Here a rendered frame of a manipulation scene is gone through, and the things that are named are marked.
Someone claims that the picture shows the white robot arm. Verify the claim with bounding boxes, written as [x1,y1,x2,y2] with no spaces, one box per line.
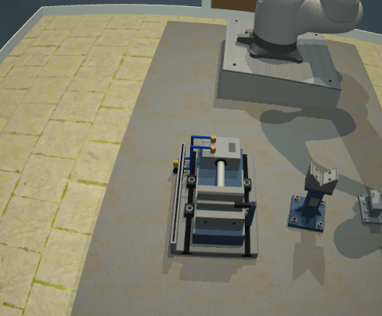
[237,0,363,63]

